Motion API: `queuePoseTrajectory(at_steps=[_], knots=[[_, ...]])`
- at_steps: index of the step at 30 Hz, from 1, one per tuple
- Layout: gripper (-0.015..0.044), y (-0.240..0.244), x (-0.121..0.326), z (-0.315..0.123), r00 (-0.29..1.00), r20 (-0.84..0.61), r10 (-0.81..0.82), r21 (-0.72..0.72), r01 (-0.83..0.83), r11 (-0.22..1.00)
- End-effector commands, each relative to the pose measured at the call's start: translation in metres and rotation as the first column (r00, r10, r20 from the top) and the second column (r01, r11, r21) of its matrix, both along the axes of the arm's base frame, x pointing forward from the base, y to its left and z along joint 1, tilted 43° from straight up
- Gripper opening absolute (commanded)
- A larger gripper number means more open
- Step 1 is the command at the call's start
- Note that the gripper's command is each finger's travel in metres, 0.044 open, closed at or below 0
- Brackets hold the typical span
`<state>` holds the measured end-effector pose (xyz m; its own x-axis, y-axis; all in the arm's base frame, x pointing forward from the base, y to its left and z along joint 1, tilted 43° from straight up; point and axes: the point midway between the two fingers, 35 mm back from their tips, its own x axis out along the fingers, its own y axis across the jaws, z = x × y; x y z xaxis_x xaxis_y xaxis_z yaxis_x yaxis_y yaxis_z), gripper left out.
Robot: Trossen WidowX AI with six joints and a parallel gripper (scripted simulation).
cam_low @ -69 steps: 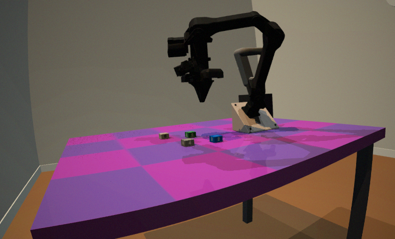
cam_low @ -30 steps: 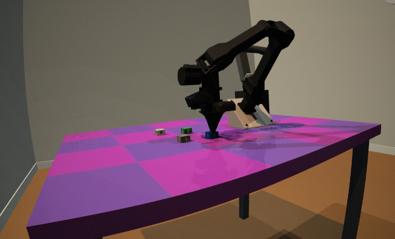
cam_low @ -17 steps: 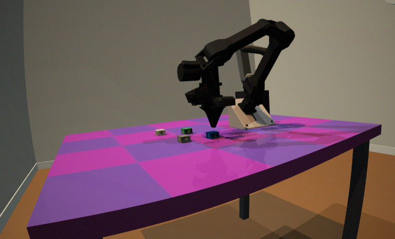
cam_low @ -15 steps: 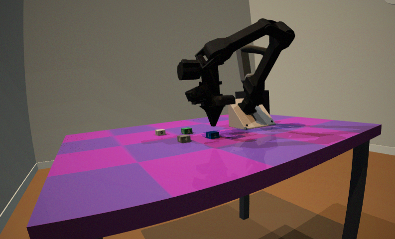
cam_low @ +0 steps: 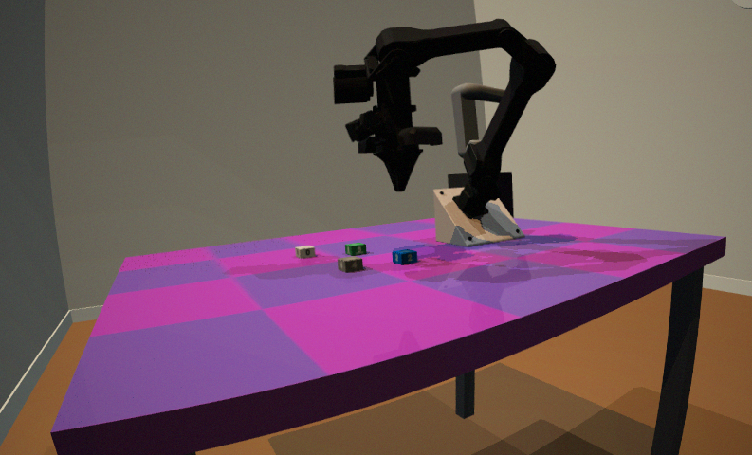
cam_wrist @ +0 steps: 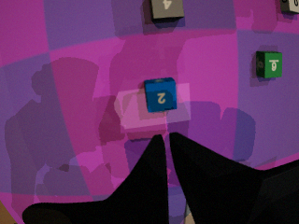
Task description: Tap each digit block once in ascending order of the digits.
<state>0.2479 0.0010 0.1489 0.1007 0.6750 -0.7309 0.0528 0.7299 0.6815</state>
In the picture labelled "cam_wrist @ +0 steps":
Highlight green block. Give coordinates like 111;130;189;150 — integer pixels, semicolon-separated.
255;51;283;78

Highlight blue block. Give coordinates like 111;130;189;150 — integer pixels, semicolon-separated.
145;77;177;113

